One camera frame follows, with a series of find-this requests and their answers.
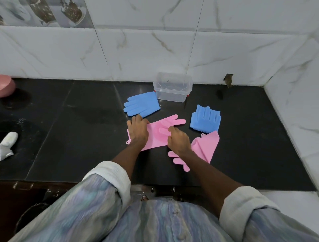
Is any clear plastic lidded container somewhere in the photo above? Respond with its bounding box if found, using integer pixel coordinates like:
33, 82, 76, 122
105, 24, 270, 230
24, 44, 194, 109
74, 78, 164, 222
153, 72, 193, 103

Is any dark round bin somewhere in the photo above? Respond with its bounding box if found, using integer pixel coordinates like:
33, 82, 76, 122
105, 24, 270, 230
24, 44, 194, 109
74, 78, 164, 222
14, 202, 50, 235

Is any pastel striped shirt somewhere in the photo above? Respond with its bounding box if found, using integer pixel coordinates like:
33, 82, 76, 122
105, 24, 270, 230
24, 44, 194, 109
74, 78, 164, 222
7, 161, 319, 242

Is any blue silicone scrubbing glove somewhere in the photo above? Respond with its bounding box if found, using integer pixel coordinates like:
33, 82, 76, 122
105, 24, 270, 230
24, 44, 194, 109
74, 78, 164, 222
190, 104, 222, 133
123, 91, 161, 118

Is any person's left hand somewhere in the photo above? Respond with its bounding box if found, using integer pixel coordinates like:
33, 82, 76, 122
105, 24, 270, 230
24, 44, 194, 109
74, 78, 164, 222
126, 115, 150, 148

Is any person's left forearm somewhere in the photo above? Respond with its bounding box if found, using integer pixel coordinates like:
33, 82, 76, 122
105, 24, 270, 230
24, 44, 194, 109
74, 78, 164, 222
111, 142, 148, 180

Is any pink bowl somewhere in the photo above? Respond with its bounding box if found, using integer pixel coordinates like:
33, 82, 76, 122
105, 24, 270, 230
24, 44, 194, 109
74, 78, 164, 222
0, 74, 16, 98

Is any person's right hand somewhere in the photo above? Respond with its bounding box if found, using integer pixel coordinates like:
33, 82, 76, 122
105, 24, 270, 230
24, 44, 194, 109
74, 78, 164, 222
167, 126, 192, 157

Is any person's right forearm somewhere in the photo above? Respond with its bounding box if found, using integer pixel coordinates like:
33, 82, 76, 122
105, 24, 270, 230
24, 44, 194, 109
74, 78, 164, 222
176, 150, 244, 220

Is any pink silicone scrubbing glove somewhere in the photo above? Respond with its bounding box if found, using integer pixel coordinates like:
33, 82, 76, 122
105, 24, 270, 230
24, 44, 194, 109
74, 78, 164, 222
126, 114, 187, 152
168, 131, 220, 172

